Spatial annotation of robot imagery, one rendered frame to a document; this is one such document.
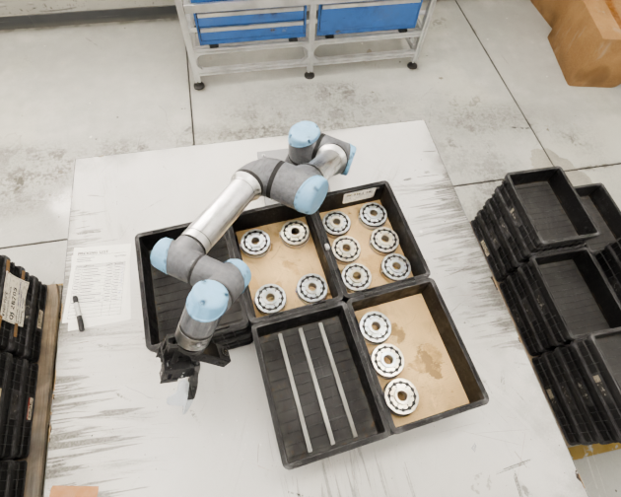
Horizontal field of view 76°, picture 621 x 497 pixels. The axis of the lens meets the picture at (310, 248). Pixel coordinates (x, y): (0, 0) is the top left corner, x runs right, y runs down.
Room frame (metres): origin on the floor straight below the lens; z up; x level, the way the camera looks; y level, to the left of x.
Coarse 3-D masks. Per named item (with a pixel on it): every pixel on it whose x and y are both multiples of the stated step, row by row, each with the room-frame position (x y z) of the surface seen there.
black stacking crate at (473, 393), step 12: (408, 288) 0.51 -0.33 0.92; (420, 288) 0.53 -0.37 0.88; (432, 288) 0.52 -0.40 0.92; (372, 300) 0.47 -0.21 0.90; (384, 300) 0.49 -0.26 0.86; (432, 300) 0.50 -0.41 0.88; (432, 312) 0.47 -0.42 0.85; (444, 324) 0.41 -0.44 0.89; (444, 336) 0.39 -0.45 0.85; (456, 348) 0.34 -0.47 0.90; (456, 360) 0.31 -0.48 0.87; (456, 372) 0.28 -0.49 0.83; (468, 372) 0.27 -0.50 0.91; (468, 384) 0.24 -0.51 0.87; (468, 396) 0.21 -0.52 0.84; (480, 396) 0.20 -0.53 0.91
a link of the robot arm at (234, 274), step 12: (204, 264) 0.36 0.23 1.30; (216, 264) 0.36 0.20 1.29; (228, 264) 0.37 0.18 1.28; (240, 264) 0.38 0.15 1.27; (192, 276) 0.33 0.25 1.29; (204, 276) 0.33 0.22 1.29; (216, 276) 0.33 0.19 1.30; (228, 276) 0.33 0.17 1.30; (240, 276) 0.34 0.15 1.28; (228, 288) 0.30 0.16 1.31; (240, 288) 0.32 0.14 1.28
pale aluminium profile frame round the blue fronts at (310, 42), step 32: (256, 0) 2.46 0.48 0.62; (288, 0) 2.51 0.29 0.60; (320, 0) 2.57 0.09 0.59; (352, 0) 2.62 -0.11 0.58; (192, 32) 2.39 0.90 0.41; (384, 32) 2.75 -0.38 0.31; (416, 32) 2.79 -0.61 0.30; (192, 64) 2.34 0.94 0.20; (256, 64) 2.49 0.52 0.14; (288, 64) 2.53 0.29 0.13; (320, 64) 2.59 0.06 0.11; (416, 64) 2.83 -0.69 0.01
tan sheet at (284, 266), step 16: (272, 224) 0.75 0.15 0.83; (240, 240) 0.67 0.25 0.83; (272, 240) 0.69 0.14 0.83; (272, 256) 0.62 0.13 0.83; (288, 256) 0.63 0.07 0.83; (304, 256) 0.63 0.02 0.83; (256, 272) 0.55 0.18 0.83; (272, 272) 0.56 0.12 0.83; (288, 272) 0.57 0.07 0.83; (304, 272) 0.57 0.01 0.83; (320, 272) 0.58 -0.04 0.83; (256, 288) 0.50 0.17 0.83; (288, 288) 0.51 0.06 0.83; (288, 304) 0.45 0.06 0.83; (304, 304) 0.46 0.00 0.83
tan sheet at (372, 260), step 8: (376, 200) 0.90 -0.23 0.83; (344, 208) 0.85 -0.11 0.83; (352, 208) 0.86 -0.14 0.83; (360, 208) 0.86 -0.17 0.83; (320, 216) 0.81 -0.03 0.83; (352, 216) 0.82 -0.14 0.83; (336, 224) 0.78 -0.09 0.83; (352, 224) 0.79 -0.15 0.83; (360, 224) 0.79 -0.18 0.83; (384, 224) 0.80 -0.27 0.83; (352, 232) 0.75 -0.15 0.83; (360, 232) 0.76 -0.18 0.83; (368, 232) 0.76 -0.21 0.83; (360, 240) 0.72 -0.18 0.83; (368, 240) 0.73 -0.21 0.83; (344, 248) 0.68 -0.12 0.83; (368, 248) 0.69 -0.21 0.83; (400, 248) 0.70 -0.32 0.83; (360, 256) 0.65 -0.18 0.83; (368, 256) 0.66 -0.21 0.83; (376, 256) 0.66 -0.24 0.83; (384, 256) 0.66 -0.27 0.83; (368, 264) 0.63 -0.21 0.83; (376, 264) 0.63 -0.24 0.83; (376, 272) 0.60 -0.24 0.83; (376, 280) 0.57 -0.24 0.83; (384, 280) 0.57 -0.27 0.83; (368, 288) 0.54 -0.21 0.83
